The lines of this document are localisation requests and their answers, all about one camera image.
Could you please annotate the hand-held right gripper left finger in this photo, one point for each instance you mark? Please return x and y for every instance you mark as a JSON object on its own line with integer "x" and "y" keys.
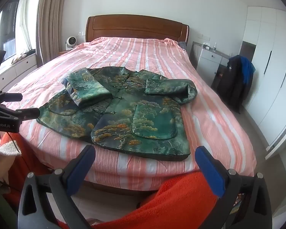
{"x": 82, "y": 162}

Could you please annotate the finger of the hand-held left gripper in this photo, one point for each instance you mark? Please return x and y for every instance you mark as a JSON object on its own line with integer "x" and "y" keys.
{"x": 28, "y": 114}
{"x": 12, "y": 97}

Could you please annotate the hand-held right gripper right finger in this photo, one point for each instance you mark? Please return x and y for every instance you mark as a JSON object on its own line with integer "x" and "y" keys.
{"x": 209, "y": 171}

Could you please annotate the green printed padded jacket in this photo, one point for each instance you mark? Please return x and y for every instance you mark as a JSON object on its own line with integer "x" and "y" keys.
{"x": 143, "y": 114}

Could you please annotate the white window seat cabinet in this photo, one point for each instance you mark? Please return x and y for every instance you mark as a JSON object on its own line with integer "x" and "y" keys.
{"x": 16, "y": 69}

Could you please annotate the patterned cushion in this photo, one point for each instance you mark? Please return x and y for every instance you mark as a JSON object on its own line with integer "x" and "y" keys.
{"x": 19, "y": 58}

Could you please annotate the person's orange fleece clothing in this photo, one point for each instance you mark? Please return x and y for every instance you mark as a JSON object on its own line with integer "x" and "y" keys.
{"x": 181, "y": 202}

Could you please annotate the beige cloth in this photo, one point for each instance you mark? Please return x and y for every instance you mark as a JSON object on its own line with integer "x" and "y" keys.
{"x": 0, "y": 167}

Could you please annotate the window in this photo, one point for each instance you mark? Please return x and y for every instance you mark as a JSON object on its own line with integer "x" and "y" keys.
{"x": 9, "y": 28}

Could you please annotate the wooden nightstand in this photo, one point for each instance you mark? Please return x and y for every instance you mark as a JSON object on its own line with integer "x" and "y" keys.
{"x": 64, "y": 52}

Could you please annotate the white sheer curtain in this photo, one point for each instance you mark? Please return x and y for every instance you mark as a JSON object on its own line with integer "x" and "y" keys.
{"x": 22, "y": 23}

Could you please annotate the white desk fan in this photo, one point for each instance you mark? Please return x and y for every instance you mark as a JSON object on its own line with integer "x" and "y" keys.
{"x": 72, "y": 41}

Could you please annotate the brown curtain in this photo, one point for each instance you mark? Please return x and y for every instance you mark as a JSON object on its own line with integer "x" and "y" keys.
{"x": 51, "y": 23}

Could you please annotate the blue garment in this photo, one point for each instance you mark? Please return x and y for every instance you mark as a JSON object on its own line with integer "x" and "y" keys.
{"x": 246, "y": 69}

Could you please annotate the white drawer chest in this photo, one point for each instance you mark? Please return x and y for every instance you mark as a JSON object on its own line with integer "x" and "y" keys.
{"x": 208, "y": 62}

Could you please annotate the white wardrobe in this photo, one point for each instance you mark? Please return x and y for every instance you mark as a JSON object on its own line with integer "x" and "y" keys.
{"x": 271, "y": 64}

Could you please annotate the pink striped blanket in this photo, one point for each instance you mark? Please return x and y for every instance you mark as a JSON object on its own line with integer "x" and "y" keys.
{"x": 145, "y": 54}

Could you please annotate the small clear bottle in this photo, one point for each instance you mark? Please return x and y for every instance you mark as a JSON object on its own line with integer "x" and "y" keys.
{"x": 214, "y": 47}

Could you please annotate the tissue box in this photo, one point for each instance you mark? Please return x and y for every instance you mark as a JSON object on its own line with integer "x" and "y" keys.
{"x": 206, "y": 45}

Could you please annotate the wooden headboard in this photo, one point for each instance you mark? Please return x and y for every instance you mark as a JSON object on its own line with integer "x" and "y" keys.
{"x": 133, "y": 27}

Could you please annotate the wooden bed frame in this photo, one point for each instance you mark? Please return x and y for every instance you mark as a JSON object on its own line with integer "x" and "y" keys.
{"x": 124, "y": 188}

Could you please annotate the white wall socket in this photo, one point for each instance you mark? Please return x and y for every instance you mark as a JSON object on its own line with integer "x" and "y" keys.
{"x": 203, "y": 37}

